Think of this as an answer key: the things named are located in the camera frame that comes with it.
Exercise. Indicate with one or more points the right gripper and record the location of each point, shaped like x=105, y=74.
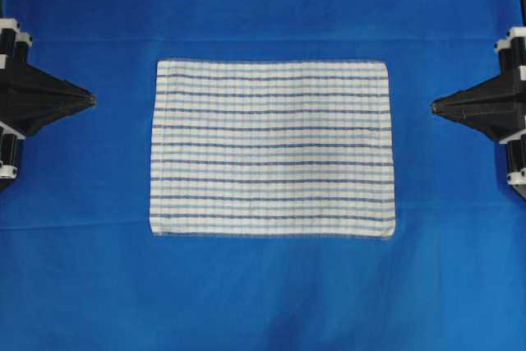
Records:
x=505, y=124

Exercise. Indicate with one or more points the blue white striped towel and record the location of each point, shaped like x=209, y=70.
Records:
x=269, y=149

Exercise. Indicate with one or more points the blue table cloth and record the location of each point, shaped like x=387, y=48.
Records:
x=81, y=270

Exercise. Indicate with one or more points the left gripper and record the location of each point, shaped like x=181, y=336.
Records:
x=22, y=77

